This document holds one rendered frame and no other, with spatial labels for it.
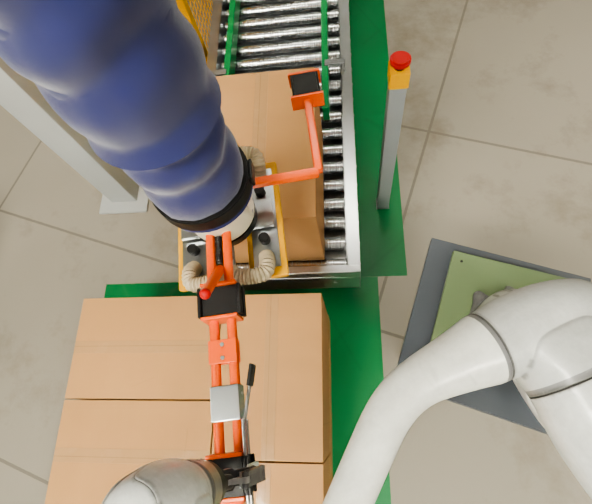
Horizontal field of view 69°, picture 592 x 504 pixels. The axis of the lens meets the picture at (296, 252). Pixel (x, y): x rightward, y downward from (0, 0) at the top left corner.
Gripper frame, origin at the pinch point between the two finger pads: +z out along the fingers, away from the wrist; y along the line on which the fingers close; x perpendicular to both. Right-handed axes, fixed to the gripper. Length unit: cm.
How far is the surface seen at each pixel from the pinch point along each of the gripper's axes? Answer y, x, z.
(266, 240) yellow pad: -9, -52, 8
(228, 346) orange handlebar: -0.7, -24.2, -1.1
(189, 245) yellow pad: 11, -53, 8
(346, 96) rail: -41, -140, 65
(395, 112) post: -56, -111, 44
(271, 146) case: -10, -95, 30
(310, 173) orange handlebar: -23, -63, -1
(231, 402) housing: -0.8, -12.9, -1.2
